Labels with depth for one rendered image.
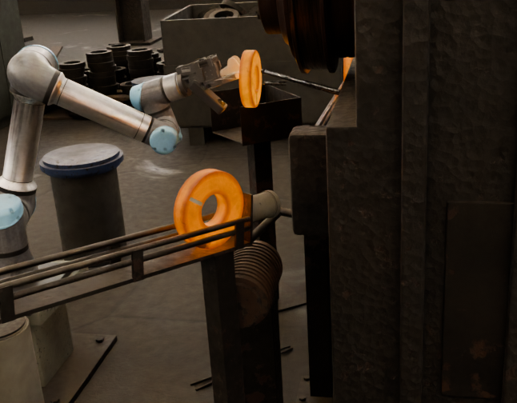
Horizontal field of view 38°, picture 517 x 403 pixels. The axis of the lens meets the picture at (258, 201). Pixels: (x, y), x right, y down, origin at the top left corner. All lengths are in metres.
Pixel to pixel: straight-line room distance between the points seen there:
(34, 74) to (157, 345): 0.93
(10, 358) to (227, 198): 0.52
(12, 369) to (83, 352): 0.87
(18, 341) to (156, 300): 1.20
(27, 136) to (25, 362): 0.83
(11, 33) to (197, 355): 3.71
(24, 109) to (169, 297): 0.89
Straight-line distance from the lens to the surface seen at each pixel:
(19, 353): 1.54
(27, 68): 2.03
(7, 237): 2.14
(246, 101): 2.03
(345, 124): 1.38
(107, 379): 2.28
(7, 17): 5.60
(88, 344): 2.43
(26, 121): 2.18
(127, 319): 2.58
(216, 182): 1.44
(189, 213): 1.41
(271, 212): 1.55
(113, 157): 2.88
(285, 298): 2.58
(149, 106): 2.14
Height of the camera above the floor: 1.23
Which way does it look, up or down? 21 degrees down
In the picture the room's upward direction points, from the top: 4 degrees counter-clockwise
